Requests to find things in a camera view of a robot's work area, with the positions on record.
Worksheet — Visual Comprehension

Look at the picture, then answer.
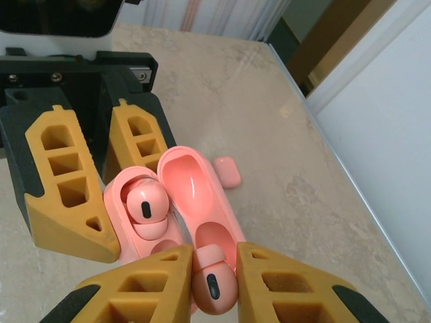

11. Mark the striped corrugated enclosure panel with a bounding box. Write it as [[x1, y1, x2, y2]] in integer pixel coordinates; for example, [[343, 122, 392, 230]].
[[141, 0, 287, 44]]

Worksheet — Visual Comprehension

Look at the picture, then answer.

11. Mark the pink wireless earbud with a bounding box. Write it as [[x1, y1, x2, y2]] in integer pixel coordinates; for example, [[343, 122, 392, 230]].
[[120, 180, 171, 242], [191, 244, 238, 316]]

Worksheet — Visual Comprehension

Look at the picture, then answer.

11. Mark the white door frame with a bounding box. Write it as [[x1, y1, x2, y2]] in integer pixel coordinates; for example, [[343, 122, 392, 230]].
[[304, 0, 431, 112]]

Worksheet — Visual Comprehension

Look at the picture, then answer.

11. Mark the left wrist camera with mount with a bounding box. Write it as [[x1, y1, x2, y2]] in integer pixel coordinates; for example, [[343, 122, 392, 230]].
[[0, 0, 123, 57]]

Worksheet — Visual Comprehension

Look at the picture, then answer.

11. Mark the brown wooden door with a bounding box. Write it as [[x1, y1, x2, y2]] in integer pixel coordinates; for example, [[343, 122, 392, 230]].
[[286, 0, 400, 97]]

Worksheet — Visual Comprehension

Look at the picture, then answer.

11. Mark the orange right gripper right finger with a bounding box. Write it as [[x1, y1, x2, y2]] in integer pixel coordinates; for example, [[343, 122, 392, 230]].
[[235, 242, 401, 323]]

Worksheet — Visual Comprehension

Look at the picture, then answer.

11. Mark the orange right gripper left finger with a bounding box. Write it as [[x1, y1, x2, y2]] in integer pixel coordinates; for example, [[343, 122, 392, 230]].
[[40, 244, 193, 323]]

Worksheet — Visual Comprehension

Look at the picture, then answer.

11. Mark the pink earbud charging case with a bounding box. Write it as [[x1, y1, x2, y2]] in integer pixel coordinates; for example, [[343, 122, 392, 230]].
[[211, 156, 242, 188], [102, 145, 248, 316]]

